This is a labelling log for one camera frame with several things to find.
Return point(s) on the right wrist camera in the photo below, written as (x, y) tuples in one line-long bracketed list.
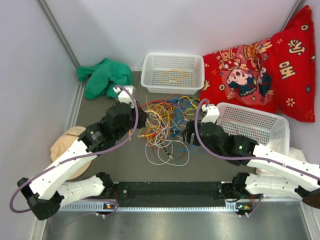
[(211, 113)]

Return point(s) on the green cloth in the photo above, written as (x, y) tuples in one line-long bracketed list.
[(102, 77)]

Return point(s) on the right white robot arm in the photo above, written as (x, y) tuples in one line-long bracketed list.
[(290, 177)]

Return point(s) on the white cloth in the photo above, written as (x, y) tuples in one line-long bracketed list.
[(293, 153)]

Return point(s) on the grey slotted cable duct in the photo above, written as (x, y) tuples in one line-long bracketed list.
[(104, 206)]

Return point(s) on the white basket at back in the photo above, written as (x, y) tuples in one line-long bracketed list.
[(168, 73)]

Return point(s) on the white basket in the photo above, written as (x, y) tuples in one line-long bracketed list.
[(269, 129), (168, 73)]

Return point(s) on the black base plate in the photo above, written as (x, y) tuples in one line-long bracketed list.
[(197, 194)]

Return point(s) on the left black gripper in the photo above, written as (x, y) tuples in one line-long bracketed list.
[(142, 116)]

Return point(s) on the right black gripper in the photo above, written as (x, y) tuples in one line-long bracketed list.
[(187, 133)]

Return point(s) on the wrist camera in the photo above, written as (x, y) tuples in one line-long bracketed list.
[(122, 96), (211, 113)]

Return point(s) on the red patterned cloth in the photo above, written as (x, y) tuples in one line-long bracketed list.
[(276, 74)]

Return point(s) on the white basket at right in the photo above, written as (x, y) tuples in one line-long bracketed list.
[(269, 129)]

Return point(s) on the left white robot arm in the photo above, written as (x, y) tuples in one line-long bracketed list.
[(45, 194)]

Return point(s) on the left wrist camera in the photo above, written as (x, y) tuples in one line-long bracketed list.
[(122, 96)]

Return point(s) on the beige cloth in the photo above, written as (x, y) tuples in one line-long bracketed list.
[(63, 143)]

